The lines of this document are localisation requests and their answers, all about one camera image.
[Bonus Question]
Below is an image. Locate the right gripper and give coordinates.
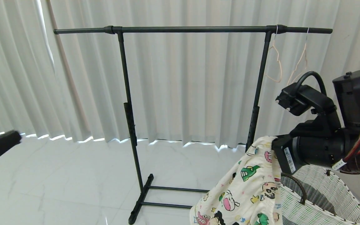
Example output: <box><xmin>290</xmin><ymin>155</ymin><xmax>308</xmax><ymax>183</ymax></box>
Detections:
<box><xmin>272</xmin><ymin>133</ymin><xmax>349</xmax><ymax>174</ymax></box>

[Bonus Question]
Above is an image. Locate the cream printed garment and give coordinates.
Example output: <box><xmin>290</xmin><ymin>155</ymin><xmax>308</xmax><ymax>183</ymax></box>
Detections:
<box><xmin>189</xmin><ymin>136</ymin><xmax>283</xmax><ymax>225</ymax></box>

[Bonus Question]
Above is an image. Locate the pink clothes hanger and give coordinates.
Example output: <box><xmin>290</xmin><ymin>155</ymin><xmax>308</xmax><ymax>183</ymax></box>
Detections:
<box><xmin>287</xmin><ymin>30</ymin><xmax>308</xmax><ymax>86</ymax></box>
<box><xmin>265</xmin><ymin>31</ymin><xmax>283</xmax><ymax>83</ymax></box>

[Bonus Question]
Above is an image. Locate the white laundry basket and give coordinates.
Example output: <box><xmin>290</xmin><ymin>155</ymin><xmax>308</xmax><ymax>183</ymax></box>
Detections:
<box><xmin>279</xmin><ymin>165</ymin><xmax>360</xmax><ymax>225</ymax></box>

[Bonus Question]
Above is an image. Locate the black clothes rack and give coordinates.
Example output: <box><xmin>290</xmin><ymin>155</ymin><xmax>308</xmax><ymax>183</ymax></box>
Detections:
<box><xmin>53</xmin><ymin>24</ymin><xmax>333</xmax><ymax>225</ymax></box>

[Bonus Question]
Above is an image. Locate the white curtain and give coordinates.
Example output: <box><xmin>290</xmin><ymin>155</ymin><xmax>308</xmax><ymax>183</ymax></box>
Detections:
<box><xmin>0</xmin><ymin>0</ymin><xmax>360</xmax><ymax>149</ymax></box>

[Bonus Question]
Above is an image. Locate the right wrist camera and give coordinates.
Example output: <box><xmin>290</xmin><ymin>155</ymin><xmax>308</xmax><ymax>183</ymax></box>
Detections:
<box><xmin>275</xmin><ymin>83</ymin><xmax>343</xmax><ymax>138</ymax></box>

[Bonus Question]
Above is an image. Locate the black cable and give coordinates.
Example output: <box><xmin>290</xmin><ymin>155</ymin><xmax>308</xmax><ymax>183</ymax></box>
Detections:
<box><xmin>293</xmin><ymin>71</ymin><xmax>327</xmax><ymax>96</ymax></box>

